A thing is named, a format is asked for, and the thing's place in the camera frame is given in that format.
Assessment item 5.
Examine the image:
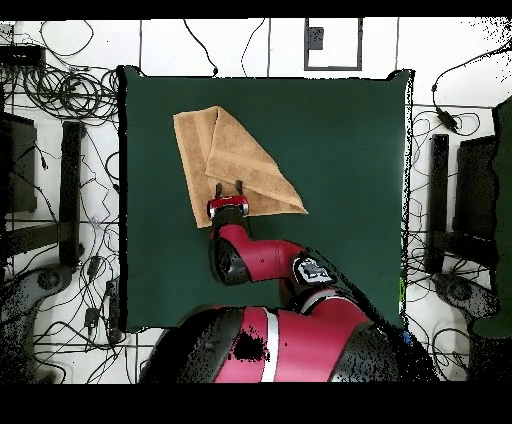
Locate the tan terry towel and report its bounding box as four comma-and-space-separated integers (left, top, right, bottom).
172, 105, 309, 229

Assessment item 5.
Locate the black flat panel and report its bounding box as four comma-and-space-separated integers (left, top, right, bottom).
0, 111, 38, 213
453, 135, 499, 241

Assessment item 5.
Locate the black flat box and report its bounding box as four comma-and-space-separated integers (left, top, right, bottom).
0, 44, 47, 69

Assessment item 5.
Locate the dark green table cloth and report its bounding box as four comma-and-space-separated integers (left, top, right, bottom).
117, 63, 415, 333

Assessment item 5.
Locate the black upright bar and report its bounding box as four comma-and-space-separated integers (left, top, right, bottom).
58, 120, 86, 267
424, 133, 450, 275

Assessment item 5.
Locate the dark stand base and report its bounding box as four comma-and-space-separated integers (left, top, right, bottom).
433, 273, 497, 321
0, 263, 75, 321

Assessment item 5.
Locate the black power adapter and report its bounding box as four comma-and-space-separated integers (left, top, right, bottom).
435, 106, 459, 133

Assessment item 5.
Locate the thin black cable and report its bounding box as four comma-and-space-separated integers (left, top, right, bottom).
240, 18, 267, 77

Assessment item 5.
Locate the black cable with plug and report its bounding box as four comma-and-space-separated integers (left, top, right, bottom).
182, 18, 219, 77

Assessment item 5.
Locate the grey square floor frame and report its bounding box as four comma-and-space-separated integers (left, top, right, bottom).
303, 17, 364, 72

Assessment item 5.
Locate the coiled black cable bundle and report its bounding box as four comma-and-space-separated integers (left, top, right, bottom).
21, 65, 121, 121

